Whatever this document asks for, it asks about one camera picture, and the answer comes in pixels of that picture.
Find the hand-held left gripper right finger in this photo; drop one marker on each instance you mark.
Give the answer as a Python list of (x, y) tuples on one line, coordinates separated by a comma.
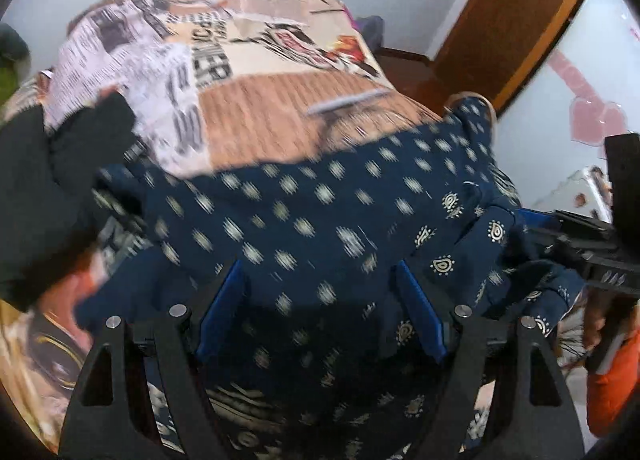
[(420, 312)]

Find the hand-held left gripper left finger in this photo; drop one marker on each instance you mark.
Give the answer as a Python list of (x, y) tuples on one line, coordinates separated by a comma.
[(222, 310)]

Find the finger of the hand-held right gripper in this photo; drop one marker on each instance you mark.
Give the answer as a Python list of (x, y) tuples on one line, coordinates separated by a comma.
[(560, 230)]

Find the navy patterned zip hoodie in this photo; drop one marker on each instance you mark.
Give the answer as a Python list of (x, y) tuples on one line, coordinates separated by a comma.
[(310, 220)]

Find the person's right hand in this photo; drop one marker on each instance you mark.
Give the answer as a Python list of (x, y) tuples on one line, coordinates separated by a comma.
[(594, 327)]

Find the white box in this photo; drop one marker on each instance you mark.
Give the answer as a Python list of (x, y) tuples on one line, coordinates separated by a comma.
[(570, 192)]

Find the black garment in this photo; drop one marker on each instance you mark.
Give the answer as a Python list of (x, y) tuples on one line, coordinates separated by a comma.
[(50, 200)]

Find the brown wooden door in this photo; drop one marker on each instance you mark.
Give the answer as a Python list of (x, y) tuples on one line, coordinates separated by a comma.
[(515, 14)]

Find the newspaper print quilt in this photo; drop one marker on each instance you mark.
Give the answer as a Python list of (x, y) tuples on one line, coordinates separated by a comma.
[(260, 64)]

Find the grey backpack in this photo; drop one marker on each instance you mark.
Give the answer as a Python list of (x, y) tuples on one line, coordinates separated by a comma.
[(372, 29)]

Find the grey coat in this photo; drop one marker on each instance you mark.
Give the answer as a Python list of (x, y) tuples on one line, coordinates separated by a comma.
[(12, 42)]

